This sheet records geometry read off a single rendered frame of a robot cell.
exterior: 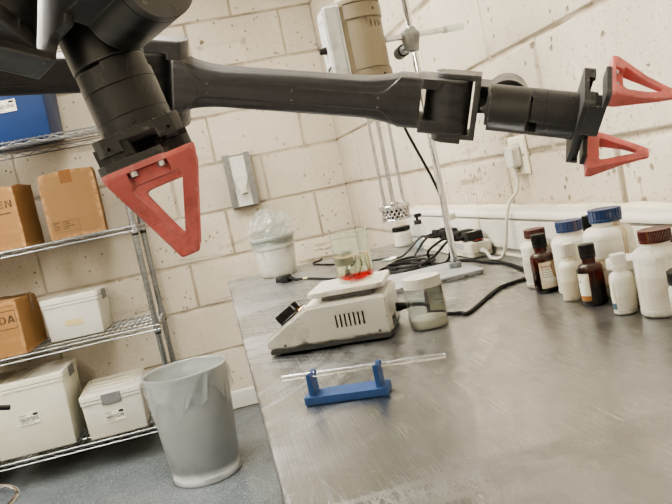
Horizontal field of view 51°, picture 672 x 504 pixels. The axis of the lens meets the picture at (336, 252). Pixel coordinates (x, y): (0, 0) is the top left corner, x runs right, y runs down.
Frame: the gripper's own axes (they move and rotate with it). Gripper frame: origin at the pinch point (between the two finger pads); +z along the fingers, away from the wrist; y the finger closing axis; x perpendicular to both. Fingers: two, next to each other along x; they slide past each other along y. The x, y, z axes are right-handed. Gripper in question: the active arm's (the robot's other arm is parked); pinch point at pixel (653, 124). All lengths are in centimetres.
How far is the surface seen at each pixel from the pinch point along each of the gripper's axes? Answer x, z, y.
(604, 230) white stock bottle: -0.2, -0.5, 21.4
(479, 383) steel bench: 32.4, -16.3, 10.2
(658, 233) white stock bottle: 8.5, 3.2, 9.8
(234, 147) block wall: -155, -134, 187
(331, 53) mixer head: -46, -52, 33
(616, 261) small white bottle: 9.1, -0.2, 16.0
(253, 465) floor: -12, -85, 205
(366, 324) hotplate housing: 15.7, -32.5, 31.5
